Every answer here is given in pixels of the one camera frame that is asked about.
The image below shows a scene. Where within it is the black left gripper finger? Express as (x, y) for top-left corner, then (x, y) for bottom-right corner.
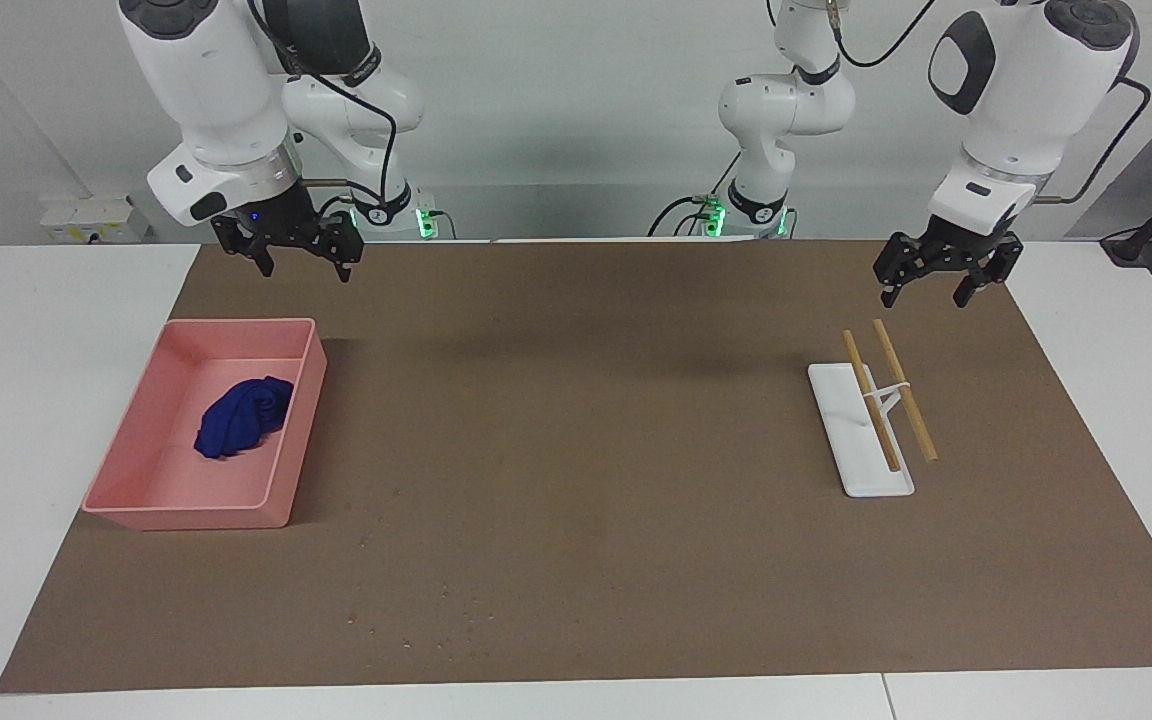
(872, 231), (938, 309)
(953, 239), (1025, 309)

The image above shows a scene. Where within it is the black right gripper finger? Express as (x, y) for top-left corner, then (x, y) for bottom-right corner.
(212, 214), (276, 279)
(310, 217), (366, 284)

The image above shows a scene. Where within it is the blue towel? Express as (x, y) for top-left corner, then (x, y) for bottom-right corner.
(194, 376), (295, 461)

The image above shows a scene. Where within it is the white towel rack base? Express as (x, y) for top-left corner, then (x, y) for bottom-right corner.
(807, 362), (916, 499)

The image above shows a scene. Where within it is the wooden rack rod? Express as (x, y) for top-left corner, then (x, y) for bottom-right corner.
(842, 329), (903, 473)
(872, 319), (939, 463)

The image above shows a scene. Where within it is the white power strip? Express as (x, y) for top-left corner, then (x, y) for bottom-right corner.
(39, 195), (151, 244)

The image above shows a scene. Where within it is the pink plastic bin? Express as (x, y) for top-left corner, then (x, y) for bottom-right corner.
(82, 318), (328, 531)

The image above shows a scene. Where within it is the brown table mat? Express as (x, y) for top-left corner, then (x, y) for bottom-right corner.
(0, 240), (1152, 694)

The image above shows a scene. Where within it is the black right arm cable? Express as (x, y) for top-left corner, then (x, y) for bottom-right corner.
(246, 0), (402, 216)

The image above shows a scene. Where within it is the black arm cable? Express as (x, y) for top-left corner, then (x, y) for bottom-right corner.
(246, 0), (402, 216)
(766, 0), (1152, 206)

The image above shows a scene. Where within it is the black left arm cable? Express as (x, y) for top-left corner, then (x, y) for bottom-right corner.
(766, 0), (1152, 206)

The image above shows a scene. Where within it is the black base cable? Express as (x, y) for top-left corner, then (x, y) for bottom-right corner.
(648, 150), (743, 239)

